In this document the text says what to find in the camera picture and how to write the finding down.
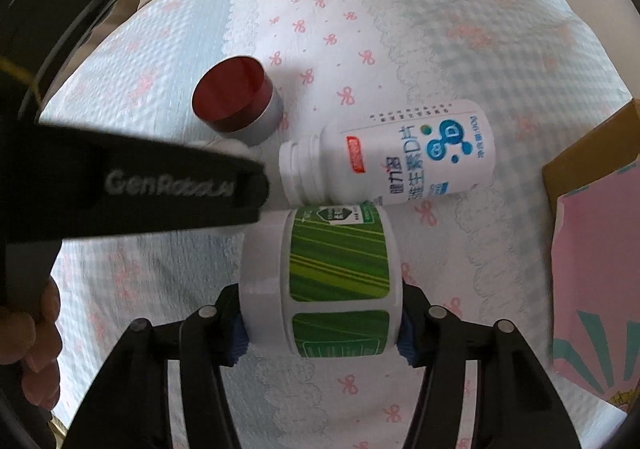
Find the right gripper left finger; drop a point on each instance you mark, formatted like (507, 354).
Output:
(127, 404)

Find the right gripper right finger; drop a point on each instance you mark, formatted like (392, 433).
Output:
(492, 366)

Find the green-labelled white jar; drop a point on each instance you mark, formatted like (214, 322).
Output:
(321, 282)

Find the black-lidded white jar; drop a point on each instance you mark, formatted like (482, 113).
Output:
(235, 148)

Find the person's left hand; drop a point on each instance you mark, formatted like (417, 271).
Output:
(36, 345)

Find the red-lidded small jar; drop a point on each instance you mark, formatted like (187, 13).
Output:
(237, 99)

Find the pink patterned cardboard box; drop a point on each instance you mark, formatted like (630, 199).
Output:
(593, 191)

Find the white vitamin D bottle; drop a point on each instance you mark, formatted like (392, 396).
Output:
(391, 157)

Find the light blue checkered tablecloth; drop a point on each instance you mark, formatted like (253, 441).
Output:
(473, 230)

